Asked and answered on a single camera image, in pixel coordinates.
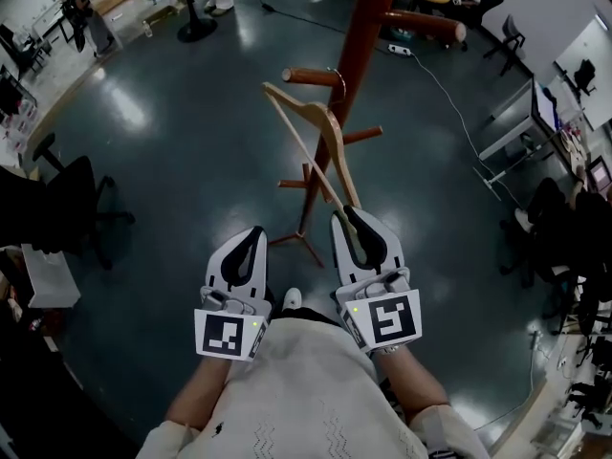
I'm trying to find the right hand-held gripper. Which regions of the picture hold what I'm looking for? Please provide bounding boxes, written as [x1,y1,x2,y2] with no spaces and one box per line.
[330,205,424,356]

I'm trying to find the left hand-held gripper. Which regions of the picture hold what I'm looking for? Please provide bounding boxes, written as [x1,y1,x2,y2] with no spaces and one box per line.
[193,226,275,364]

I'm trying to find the wooden clothes hanger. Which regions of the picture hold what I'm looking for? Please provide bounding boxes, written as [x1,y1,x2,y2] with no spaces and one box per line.
[261,66,363,257]

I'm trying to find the brown wooden coat stand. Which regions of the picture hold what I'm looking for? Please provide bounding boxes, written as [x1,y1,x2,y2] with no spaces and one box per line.
[267,0,468,270]

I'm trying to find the person's right forearm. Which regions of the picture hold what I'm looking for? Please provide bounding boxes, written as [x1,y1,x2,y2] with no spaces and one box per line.
[370,348,453,426]

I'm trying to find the person's left forearm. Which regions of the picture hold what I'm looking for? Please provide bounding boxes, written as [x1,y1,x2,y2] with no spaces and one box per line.
[164,353,236,433]

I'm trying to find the person's white shoe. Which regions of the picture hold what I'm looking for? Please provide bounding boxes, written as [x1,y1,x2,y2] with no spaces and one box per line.
[281,287,304,312]

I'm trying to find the person's white knitted top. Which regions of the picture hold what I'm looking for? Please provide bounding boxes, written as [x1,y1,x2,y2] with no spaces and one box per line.
[135,315,492,459]

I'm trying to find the black office chair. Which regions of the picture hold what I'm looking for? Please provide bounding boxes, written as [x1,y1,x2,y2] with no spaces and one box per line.
[0,131,138,273]
[573,58,600,97]
[482,13,527,77]

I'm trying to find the white desk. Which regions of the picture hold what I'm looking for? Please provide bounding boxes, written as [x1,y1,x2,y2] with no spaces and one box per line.
[472,76,561,202]

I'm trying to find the white box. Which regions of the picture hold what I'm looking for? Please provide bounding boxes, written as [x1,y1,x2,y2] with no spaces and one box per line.
[20,243,82,311]

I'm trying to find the computer monitor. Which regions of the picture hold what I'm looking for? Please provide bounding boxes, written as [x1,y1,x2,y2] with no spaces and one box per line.
[529,76,561,134]

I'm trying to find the light wooden bench table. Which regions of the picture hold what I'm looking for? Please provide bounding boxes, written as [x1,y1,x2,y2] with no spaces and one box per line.
[92,0,155,50]

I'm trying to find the white cable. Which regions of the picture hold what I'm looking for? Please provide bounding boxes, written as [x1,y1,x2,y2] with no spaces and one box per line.
[409,53,496,174]

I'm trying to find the black cable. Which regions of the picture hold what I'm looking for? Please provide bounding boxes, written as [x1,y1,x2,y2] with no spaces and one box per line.
[248,0,346,34]

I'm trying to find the round black pedestal table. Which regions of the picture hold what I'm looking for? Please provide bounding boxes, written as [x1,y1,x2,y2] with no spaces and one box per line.
[140,0,227,44]

